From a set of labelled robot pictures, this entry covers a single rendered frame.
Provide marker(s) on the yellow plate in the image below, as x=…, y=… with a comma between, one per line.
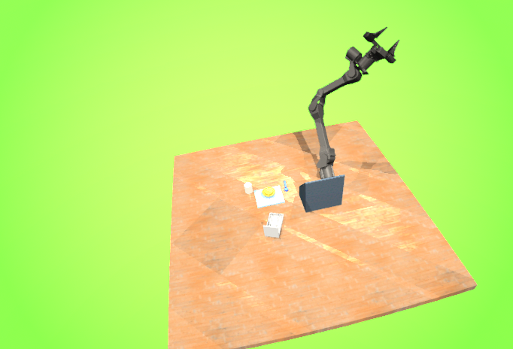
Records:
x=268, y=191

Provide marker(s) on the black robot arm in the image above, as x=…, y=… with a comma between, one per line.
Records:
x=316, y=110

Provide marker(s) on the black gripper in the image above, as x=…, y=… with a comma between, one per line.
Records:
x=370, y=37

